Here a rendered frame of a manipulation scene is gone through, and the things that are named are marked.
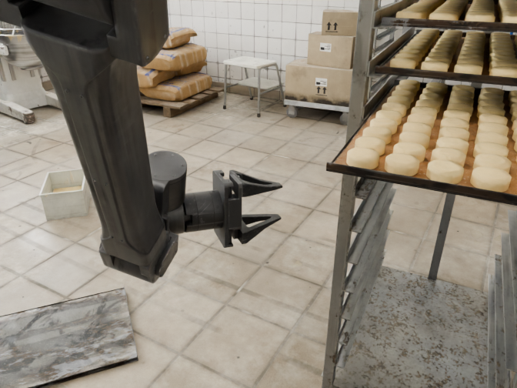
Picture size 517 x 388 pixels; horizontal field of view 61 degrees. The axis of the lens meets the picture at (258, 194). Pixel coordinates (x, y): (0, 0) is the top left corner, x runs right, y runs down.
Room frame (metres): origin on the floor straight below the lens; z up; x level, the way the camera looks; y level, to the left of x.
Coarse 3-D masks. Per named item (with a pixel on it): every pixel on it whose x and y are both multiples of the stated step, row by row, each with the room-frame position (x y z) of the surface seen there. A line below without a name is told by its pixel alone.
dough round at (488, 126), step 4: (480, 124) 0.78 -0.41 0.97; (484, 124) 0.78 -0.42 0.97; (488, 124) 0.78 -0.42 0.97; (492, 124) 0.78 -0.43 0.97; (496, 124) 0.78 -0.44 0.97; (500, 124) 0.78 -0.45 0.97; (480, 128) 0.77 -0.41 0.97; (484, 128) 0.76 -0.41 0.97; (488, 128) 0.76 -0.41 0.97; (492, 128) 0.76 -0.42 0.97; (496, 128) 0.76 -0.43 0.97; (500, 128) 0.76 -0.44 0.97; (504, 128) 0.76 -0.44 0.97; (508, 128) 0.77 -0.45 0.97; (500, 132) 0.75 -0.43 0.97; (504, 132) 0.75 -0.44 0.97
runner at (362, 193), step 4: (360, 180) 0.92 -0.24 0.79; (364, 180) 0.96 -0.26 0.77; (368, 180) 0.96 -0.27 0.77; (372, 180) 0.96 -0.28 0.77; (356, 184) 0.89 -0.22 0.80; (360, 184) 0.93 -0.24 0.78; (364, 184) 0.94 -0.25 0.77; (368, 184) 0.94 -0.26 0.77; (372, 184) 0.94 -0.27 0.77; (356, 188) 0.89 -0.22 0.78; (360, 188) 0.92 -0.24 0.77; (364, 188) 0.92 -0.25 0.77; (368, 188) 0.92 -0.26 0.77; (356, 192) 0.90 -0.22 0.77; (360, 192) 0.90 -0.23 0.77; (364, 192) 0.90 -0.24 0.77; (368, 192) 0.90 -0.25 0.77; (356, 196) 0.88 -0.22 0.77; (360, 196) 0.88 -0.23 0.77; (364, 196) 0.88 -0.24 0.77
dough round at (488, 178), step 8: (480, 168) 0.58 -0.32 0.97; (488, 168) 0.58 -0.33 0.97; (496, 168) 0.58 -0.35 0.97; (472, 176) 0.57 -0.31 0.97; (480, 176) 0.56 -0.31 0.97; (488, 176) 0.56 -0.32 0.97; (496, 176) 0.56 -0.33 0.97; (504, 176) 0.56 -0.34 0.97; (472, 184) 0.56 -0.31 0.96; (480, 184) 0.55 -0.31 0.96; (488, 184) 0.55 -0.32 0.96; (496, 184) 0.54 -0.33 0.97; (504, 184) 0.54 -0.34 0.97
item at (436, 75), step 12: (384, 72) 0.89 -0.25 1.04; (396, 72) 0.88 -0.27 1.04; (408, 72) 0.87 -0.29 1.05; (420, 72) 0.86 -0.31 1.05; (432, 72) 0.85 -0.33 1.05; (444, 72) 0.84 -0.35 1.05; (456, 72) 0.83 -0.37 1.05; (492, 84) 0.81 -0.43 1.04; (504, 84) 0.80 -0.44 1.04; (516, 84) 0.79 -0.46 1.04
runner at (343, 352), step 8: (384, 256) 1.40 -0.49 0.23; (376, 272) 1.30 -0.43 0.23; (368, 296) 1.17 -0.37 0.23; (360, 312) 1.09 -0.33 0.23; (360, 320) 1.06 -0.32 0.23; (352, 336) 0.99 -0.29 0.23; (352, 344) 0.96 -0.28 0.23; (344, 352) 0.93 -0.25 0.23; (336, 360) 0.89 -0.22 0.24; (344, 360) 0.90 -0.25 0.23
